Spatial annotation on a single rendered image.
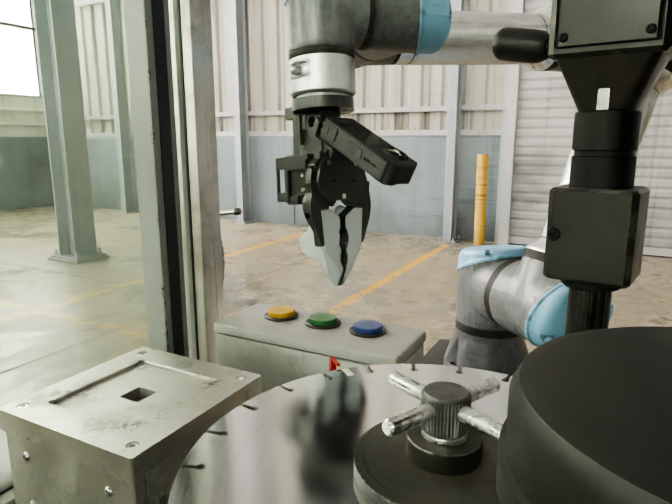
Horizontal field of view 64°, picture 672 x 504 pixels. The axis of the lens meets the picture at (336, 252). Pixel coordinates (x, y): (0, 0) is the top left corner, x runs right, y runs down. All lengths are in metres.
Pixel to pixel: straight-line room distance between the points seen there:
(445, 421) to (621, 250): 0.13
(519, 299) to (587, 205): 0.52
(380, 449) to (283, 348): 0.39
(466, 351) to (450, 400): 0.62
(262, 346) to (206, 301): 0.12
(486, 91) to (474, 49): 5.63
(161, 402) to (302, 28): 0.41
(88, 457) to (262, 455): 0.20
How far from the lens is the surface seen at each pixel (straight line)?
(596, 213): 0.31
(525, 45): 0.37
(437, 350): 1.10
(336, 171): 0.60
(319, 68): 0.61
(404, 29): 0.67
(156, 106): 0.70
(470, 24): 0.86
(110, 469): 0.52
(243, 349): 0.78
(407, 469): 0.35
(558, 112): 6.22
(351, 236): 0.62
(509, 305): 0.84
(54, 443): 0.57
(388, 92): 6.88
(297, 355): 0.73
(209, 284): 0.82
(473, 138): 6.46
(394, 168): 0.55
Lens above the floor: 1.15
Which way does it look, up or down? 12 degrees down
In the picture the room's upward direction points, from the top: straight up
